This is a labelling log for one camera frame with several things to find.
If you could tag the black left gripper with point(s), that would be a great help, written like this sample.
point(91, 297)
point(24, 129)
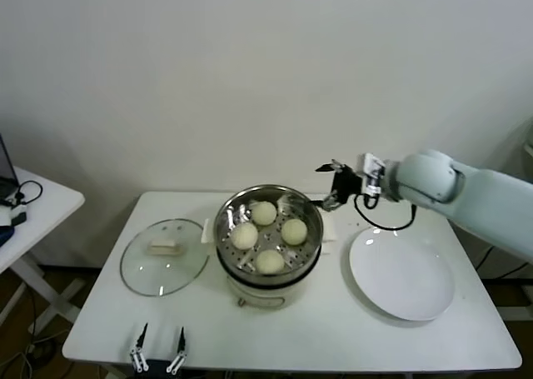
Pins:
point(157, 370)

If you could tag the small black plug block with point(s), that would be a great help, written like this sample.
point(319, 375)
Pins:
point(18, 217)

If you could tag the white steamed baozi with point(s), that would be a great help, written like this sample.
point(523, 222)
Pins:
point(243, 235)
point(264, 212)
point(270, 261)
point(294, 232)

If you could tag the cream electric cooker base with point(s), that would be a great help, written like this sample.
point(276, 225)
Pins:
point(266, 295)

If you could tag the round glass pot lid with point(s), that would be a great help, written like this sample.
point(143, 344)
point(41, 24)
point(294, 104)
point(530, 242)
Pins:
point(141, 266)

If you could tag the rose gold cooker knob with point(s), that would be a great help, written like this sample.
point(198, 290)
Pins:
point(240, 302)

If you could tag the perforated stainless steel steamer basket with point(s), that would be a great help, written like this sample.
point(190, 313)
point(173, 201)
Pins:
point(233, 212)

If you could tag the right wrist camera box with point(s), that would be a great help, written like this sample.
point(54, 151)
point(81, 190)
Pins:
point(372, 171)

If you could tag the dark laptop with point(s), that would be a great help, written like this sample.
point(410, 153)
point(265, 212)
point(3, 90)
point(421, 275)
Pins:
point(6, 171)

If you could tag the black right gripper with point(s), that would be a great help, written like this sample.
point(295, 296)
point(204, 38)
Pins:
point(347, 183)

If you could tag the white side table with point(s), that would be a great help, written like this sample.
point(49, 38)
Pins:
point(41, 212)

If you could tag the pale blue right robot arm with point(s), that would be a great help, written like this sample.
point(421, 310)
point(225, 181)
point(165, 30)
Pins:
point(491, 204)

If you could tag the large white round plate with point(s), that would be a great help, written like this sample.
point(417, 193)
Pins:
point(399, 275)

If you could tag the dark blue item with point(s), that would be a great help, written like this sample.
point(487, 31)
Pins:
point(4, 234)

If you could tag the small white adapter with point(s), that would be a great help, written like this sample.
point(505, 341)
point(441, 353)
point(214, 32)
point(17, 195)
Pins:
point(5, 216)

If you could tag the white furniture foot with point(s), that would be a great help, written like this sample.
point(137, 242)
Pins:
point(514, 310)

